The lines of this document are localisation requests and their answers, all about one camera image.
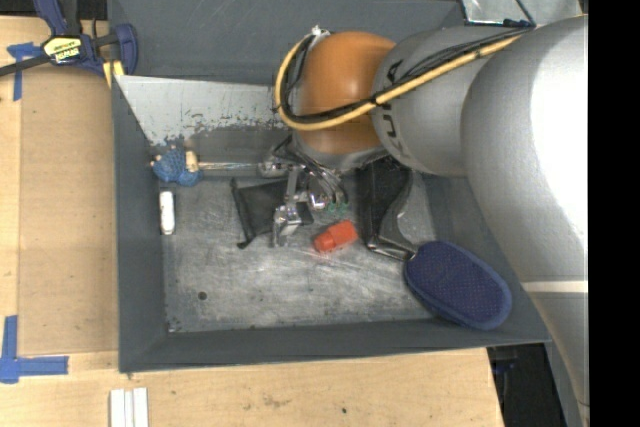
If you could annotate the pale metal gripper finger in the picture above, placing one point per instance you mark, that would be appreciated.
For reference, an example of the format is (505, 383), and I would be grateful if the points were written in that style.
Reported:
(279, 230)
(295, 217)

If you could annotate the red plastic bottle cap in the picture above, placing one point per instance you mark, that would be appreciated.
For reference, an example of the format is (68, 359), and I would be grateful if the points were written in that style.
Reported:
(336, 236)

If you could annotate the white small block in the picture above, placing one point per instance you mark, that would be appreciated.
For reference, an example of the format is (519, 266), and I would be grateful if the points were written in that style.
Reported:
(167, 212)

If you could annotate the blue oval sponge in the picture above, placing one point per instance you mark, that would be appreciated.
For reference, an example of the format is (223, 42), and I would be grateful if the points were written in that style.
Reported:
(457, 285)

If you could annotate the grey metal bin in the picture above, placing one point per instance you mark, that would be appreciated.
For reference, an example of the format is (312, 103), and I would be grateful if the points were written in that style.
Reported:
(200, 30)

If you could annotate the pale wood board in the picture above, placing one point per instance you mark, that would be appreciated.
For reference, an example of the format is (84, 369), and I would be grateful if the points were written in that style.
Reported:
(65, 215)

